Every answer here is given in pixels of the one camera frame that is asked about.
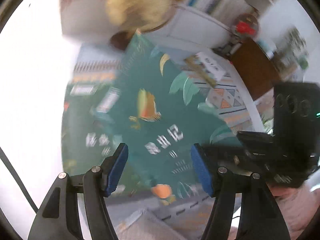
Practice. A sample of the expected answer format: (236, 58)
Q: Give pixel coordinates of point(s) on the green book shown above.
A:
(88, 133)

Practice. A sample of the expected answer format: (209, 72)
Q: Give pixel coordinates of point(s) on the embroidered round fan on stand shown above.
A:
(244, 26)

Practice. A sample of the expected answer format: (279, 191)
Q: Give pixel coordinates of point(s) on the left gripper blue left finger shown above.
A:
(112, 168)

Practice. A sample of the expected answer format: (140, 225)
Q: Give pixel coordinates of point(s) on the potted green plant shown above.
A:
(289, 48)

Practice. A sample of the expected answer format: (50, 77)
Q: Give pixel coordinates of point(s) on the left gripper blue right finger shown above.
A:
(203, 169)

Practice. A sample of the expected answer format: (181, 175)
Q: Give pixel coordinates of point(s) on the patterned blue table runner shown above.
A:
(101, 64)

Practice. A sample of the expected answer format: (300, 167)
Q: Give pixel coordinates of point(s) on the dark wooden cabinet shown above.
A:
(255, 69)

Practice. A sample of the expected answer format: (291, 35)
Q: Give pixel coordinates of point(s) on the antique yellow desk globe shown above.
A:
(132, 15)

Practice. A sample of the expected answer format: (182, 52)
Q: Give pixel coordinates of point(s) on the white rabbit hill book two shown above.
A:
(206, 68)

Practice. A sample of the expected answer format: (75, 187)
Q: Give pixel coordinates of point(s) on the right hand pink sleeve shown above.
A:
(298, 206)

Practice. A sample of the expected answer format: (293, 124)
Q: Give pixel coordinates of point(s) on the white bookshelf with books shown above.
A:
(201, 22)

